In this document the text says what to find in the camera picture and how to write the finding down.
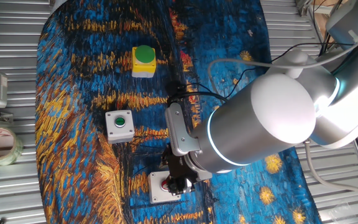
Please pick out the starry night painting cloth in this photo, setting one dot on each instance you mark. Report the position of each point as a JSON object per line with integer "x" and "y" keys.
{"x": 89, "y": 93}

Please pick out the white box green button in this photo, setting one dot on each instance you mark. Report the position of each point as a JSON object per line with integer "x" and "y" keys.
{"x": 119, "y": 124}

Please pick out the brown wooden board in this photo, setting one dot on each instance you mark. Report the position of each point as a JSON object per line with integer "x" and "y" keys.
{"x": 320, "y": 21}

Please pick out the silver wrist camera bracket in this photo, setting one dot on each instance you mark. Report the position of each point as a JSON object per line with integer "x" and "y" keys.
{"x": 178, "y": 132}

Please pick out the clear tape roll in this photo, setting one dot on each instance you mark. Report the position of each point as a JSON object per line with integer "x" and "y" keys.
{"x": 9, "y": 157}

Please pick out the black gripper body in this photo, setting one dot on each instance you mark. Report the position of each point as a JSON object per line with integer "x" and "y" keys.
{"x": 179, "y": 166}

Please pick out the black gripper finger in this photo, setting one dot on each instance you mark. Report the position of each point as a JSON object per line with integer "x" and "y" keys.
{"x": 187, "y": 186}
{"x": 173, "y": 185}

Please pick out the yellow box green mushroom button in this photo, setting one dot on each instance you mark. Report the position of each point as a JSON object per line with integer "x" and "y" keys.
{"x": 144, "y": 62}

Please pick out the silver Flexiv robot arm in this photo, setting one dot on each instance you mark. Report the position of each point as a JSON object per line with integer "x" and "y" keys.
{"x": 275, "y": 121}

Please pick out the white box red button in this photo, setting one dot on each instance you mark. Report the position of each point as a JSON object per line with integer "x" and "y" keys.
{"x": 157, "y": 191}

